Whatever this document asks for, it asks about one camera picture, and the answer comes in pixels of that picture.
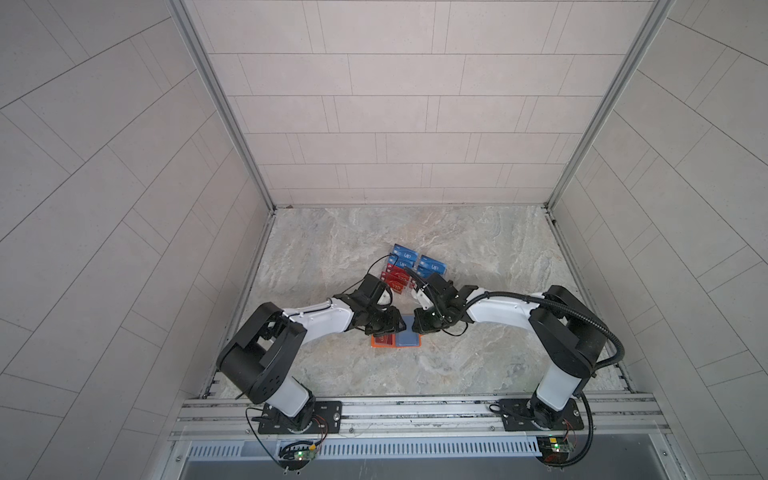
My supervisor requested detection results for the red VIP card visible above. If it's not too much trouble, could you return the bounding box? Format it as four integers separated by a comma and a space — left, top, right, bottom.
371, 334, 396, 348

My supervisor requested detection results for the orange card holder wallet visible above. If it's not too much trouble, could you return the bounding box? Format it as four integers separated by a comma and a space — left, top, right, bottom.
392, 315, 421, 349

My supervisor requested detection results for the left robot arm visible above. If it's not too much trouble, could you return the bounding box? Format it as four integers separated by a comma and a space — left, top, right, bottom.
216, 274, 406, 431

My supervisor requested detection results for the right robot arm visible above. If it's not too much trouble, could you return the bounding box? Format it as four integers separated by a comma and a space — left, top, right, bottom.
412, 273, 625, 429

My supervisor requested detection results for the right clear card display stand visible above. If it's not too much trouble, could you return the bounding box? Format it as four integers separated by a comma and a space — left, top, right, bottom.
415, 255, 447, 282

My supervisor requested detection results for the left circuit board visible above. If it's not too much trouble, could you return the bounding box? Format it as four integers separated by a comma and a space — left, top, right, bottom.
278, 440, 319, 471

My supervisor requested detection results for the circuit board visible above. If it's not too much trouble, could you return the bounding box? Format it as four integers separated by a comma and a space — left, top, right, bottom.
536, 436, 574, 464
278, 440, 319, 471

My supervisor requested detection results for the right circuit board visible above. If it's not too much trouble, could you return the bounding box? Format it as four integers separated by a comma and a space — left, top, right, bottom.
536, 436, 574, 464

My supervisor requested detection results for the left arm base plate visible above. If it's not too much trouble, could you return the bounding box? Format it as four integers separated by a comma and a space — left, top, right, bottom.
258, 400, 343, 435

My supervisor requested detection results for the black corrugated cable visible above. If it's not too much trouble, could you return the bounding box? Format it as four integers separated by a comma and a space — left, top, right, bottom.
413, 272, 625, 397

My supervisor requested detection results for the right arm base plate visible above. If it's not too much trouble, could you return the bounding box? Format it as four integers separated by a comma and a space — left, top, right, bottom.
489, 398, 585, 432

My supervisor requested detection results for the aluminium mounting rail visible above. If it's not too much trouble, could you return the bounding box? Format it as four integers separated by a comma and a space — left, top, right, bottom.
169, 392, 671, 441

